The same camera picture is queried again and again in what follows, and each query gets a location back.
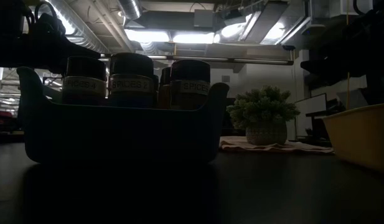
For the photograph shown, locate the green potted plant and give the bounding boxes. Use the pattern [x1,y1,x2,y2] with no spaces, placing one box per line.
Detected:
[226,85,301,146]

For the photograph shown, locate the white ceiling box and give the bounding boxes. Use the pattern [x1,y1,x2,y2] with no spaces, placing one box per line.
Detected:
[330,0,374,17]

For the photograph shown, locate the white board black frame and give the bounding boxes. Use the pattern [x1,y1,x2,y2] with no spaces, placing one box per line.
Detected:
[294,92,328,138]

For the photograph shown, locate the spice jar purple label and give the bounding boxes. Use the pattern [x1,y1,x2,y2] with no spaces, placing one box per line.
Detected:
[61,55,108,106]

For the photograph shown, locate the pink cloth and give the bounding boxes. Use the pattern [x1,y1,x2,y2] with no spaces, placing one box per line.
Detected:
[218,135,335,155]

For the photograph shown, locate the round silver duct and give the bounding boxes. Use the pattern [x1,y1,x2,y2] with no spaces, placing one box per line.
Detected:
[118,0,143,21]

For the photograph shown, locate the yellow hanging cable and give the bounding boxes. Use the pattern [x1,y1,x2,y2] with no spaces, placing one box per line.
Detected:
[345,0,350,110]

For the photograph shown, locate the spice jar olive contents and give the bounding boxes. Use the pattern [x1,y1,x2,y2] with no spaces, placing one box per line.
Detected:
[107,52,156,109]

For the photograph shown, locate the grey ceiling box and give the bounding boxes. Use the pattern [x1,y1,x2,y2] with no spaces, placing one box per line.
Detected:
[194,9,215,28]

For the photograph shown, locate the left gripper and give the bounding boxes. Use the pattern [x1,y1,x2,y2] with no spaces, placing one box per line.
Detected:
[0,26,101,74]

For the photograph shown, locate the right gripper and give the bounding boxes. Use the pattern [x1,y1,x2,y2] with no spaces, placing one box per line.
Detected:
[300,6,384,90]

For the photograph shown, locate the teal plastic bin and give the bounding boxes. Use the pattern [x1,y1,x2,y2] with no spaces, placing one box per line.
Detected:
[16,65,230,165]

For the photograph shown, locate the yellow-orange plastic bin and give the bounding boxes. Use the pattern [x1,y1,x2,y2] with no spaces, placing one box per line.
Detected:
[321,103,384,174]

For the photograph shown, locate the ceiling light panel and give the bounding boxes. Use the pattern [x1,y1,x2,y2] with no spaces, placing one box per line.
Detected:
[124,29,171,43]
[172,32,215,45]

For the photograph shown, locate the black lid labelled spice jar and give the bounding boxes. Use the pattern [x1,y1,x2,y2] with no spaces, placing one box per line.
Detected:
[169,58,212,111]

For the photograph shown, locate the long horizontal metal rail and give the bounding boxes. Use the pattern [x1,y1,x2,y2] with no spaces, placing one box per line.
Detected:
[98,53,294,66]

